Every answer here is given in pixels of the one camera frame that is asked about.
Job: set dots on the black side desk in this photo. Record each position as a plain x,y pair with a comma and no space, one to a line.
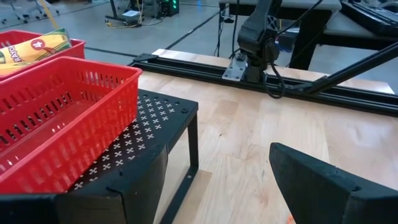
306,40

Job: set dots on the red plastic mesh basket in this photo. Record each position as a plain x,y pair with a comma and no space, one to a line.
93,124
77,49

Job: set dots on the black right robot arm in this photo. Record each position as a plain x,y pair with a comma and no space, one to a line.
255,34

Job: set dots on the black floor stand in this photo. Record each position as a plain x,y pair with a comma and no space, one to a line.
113,12

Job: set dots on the black perforated metal riser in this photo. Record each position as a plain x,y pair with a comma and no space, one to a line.
155,118

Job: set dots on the black aluminium extrusion frame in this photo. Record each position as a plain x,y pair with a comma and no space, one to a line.
342,96

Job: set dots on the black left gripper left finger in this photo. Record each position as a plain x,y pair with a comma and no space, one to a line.
124,205

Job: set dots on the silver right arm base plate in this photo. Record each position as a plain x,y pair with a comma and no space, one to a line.
233,70

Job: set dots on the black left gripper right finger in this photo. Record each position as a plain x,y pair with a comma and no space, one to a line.
326,199

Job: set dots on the black computer green lights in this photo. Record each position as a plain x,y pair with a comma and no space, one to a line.
168,9

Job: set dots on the small white box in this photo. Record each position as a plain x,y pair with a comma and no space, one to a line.
130,13

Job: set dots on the yellow crayon box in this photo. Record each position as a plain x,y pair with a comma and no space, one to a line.
12,68
31,49

